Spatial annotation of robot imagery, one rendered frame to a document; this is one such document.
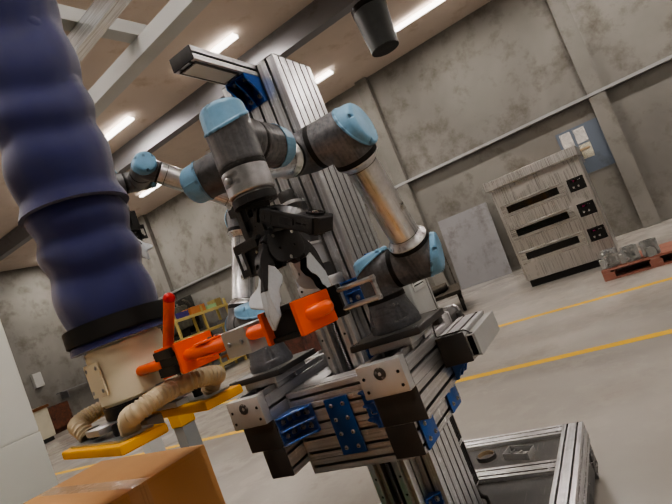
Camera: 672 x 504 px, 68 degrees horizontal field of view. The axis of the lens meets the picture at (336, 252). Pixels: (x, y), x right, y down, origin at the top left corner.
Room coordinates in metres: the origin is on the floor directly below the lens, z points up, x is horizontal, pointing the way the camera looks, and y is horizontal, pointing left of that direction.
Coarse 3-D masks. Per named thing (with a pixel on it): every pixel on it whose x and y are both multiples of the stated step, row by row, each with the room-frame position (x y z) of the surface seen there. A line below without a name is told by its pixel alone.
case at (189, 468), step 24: (144, 456) 1.49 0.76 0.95; (168, 456) 1.37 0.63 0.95; (192, 456) 1.32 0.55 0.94; (72, 480) 1.56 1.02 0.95; (96, 480) 1.42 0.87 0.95; (120, 480) 1.31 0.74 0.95; (144, 480) 1.21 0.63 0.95; (168, 480) 1.25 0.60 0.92; (192, 480) 1.30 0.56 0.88; (216, 480) 1.35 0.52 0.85
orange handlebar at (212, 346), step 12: (324, 300) 0.71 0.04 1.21; (312, 312) 0.69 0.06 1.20; (324, 312) 0.69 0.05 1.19; (216, 336) 0.87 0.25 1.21; (252, 336) 0.77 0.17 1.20; (264, 336) 0.77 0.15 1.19; (192, 348) 0.90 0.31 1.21; (204, 348) 0.87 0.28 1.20; (216, 348) 0.84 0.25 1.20; (144, 372) 1.04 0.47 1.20
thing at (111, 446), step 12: (144, 432) 0.96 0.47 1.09; (156, 432) 0.97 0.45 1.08; (84, 444) 1.08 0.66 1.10; (96, 444) 1.03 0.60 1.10; (108, 444) 0.99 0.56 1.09; (120, 444) 0.93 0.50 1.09; (132, 444) 0.93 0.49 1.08; (144, 444) 0.95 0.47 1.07; (72, 456) 1.09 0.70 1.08; (84, 456) 1.04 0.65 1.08; (96, 456) 1.00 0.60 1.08; (108, 456) 0.96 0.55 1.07
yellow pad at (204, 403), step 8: (192, 392) 1.15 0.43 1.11; (200, 392) 1.15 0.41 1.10; (216, 392) 1.11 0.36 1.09; (224, 392) 1.10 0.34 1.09; (232, 392) 1.11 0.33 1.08; (240, 392) 1.12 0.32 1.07; (192, 400) 1.12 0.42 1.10; (200, 400) 1.10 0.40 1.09; (208, 400) 1.07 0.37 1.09; (216, 400) 1.08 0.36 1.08; (224, 400) 1.09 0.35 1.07; (176, 408) 1.14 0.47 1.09; (184, 408) 1.12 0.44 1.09; (192, 408) 1.10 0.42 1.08; (200, 408) 1.07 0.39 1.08; (208, 408) 1.06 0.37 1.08; (168, 416) 1.18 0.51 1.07
